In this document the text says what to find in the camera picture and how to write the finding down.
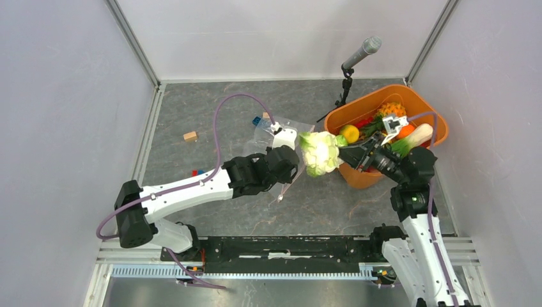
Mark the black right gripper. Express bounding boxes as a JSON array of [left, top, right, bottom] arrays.
[[332, 131, 407, 185]]

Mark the toy cauliflower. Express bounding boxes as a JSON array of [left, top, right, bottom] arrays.
[[298, 131, 348, 177]]

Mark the clear pink-dotted zip bag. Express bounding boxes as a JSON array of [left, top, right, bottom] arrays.
[[243, 116, 314, 182]]

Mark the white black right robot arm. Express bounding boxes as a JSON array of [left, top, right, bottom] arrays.
[[339, 135, 474, 306]]

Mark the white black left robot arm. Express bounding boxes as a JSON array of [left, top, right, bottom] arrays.
[[114, 145, 300, 261]]

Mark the toy lemon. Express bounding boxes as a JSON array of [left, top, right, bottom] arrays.
[[339, 125, 360, 144]]

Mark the red toy chili pepper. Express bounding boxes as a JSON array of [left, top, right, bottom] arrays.
[[355, 117, 374, 130]]

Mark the toy bok choy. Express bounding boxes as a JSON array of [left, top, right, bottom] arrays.
[[391, 123, 433, 157]]

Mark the blue lego brick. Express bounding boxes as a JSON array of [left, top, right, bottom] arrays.
[[252, 116, 262, 127]]

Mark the toy orange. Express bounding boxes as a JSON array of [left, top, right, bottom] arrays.
[[396, 124, 416, 139]]

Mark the red and blue lego block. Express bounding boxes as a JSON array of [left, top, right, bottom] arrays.
[[191, 169, 205, 177]]

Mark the toy pineapple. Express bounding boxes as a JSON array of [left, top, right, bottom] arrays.
[[376, 101, 407, 118]]

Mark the wooden block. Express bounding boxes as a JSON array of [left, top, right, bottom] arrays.
[[183, 131, 198, 142]]

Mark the orange plastic bin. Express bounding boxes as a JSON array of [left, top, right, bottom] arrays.
[[324, 84, 436, 189]]

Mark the grey microphone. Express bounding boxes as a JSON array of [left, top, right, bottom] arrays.
[[341, 36, 382, 70]]

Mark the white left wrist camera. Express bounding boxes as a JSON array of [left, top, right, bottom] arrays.
[[270, 122, 297, 150]]

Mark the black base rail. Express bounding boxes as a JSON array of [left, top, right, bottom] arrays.
[[160, 235, 386, 274]]

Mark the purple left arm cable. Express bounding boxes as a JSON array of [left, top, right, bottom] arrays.
[[95, 93, 281, 290]]

